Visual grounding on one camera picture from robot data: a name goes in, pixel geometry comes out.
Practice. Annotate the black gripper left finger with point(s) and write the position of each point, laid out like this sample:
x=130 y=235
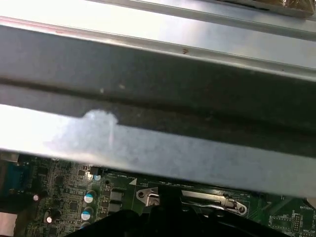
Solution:
x=138 y=224

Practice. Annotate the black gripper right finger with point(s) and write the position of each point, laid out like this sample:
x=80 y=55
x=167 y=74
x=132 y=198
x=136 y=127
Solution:
x=197 y=227

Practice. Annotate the thin metal locking lever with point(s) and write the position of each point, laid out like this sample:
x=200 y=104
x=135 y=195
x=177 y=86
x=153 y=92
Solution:
x=212 y=206

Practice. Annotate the CPU socket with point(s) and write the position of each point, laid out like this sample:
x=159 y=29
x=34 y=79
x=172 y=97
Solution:
x=151 y=200

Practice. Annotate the teal capped capacitor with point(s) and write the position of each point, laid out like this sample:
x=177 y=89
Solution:
x=87 y=214
x=89 y=196

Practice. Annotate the green motherboard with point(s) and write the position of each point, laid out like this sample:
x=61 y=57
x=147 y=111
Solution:
x=69 y=187

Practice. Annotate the open black PC case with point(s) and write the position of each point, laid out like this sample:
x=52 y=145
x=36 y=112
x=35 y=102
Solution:
x=158 y=86

